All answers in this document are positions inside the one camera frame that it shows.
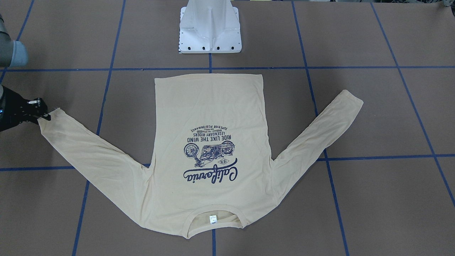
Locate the cream long-sleeve printed shirt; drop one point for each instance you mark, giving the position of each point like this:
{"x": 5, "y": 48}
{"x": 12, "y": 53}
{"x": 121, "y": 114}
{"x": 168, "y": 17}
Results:
{"x": 211, "y": 165}

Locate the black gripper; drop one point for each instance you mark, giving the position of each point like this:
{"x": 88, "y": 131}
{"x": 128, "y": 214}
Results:
{"x": 14, "y": 109}

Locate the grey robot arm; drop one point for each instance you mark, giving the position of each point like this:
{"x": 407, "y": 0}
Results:
{"x": 12, "y": 53}

